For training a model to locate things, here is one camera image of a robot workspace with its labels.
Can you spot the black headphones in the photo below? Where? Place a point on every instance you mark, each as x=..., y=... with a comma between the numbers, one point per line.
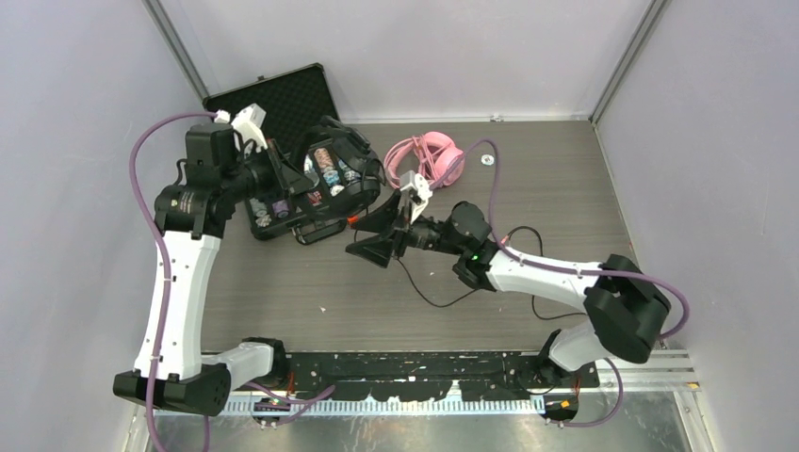
x=346, y=175

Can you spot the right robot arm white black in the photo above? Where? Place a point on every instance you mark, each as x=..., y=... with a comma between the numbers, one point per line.
x=625, y=310

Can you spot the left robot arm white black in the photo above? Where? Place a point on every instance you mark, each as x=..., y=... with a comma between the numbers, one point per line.
x=225, y=165

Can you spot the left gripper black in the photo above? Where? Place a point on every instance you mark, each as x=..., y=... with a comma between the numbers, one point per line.
x=286, y=177

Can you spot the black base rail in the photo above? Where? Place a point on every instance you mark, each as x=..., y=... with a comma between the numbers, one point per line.
x=426, y=376

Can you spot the small white disc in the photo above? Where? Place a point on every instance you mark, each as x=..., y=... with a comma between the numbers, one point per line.
x=488, y=159

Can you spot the pink headphones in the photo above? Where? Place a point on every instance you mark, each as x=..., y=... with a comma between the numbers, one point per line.
x=439, y=159

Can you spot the black poker chip case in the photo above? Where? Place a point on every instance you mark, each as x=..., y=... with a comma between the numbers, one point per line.
x=294, y=102

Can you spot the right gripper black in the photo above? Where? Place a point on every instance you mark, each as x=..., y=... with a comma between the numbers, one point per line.
x=378, y=250

